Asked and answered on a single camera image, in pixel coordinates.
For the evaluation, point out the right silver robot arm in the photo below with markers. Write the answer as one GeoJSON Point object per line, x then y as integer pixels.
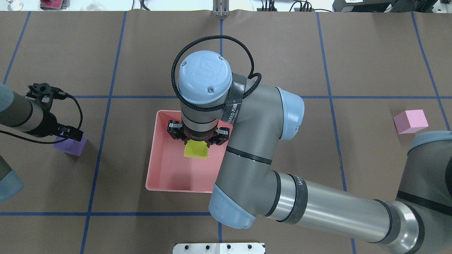
{"type": "Point", "coordinates": [219, 106]}

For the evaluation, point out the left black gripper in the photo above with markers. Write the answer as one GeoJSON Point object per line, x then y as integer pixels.
{"type": "Point", "coordinates": [45, 125]}

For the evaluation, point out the pink plastic bin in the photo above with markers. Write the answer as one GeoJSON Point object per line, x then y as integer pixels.
{"type": "Point", "coordinates": [169, 170]}

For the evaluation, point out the white pedestal column base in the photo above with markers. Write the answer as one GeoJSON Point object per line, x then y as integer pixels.
{"type": "Point", "coordinates": [220, 248]}

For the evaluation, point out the yellow foam block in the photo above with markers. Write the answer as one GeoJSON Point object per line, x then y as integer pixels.
{"type": "Point", "coordinates": [196, 149]}

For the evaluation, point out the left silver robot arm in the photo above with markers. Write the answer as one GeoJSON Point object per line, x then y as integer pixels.
{"type": "Point", "coordinates": [16, 110]}

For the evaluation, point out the aluminium frame post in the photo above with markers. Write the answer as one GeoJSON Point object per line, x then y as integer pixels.
{"type": "Point", "coordinates": [221, 8]}

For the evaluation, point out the black rectangular box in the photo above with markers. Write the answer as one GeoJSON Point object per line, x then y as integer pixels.
{"type": "Point", "coordinates": [360, 5]}

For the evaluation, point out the pink and grey pouch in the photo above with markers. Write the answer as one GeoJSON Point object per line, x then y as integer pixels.
{"type": "Point", "coordinates": [54, 4]}

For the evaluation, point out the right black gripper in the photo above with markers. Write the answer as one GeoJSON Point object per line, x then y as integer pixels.
{"type": "Point", "coordinates": [197, 135]}

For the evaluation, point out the pink foam block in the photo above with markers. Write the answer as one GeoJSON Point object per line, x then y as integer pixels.
{"type": "Point", "coordinates": [410, 121]}

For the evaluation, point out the purple foam block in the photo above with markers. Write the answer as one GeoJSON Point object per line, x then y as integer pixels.
{"type": "Point", "coordinates": [70, 146]}

